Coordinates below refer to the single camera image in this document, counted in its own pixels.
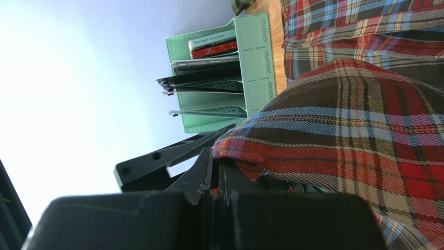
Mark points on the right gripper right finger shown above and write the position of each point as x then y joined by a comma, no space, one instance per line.
255,217

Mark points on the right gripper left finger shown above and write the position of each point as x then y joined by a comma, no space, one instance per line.
176,218

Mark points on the red brown plaid shirt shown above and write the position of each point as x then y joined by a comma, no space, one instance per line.
362,112

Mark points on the blue clipboard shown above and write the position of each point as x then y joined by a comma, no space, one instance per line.
175,113

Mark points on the pink clipboard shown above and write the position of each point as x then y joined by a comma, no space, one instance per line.
169,93

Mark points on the black clipboard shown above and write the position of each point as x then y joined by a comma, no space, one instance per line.
228,72

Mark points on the mint green file organizer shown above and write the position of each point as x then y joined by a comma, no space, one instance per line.
257,75

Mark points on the grey book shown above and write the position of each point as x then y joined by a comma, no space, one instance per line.
186,66

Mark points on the red book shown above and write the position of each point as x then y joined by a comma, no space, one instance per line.
214,50

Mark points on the light green book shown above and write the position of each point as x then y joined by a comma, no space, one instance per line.
212,40

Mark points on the yellow plaid folded shirt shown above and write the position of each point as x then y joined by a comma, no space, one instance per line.
238,6

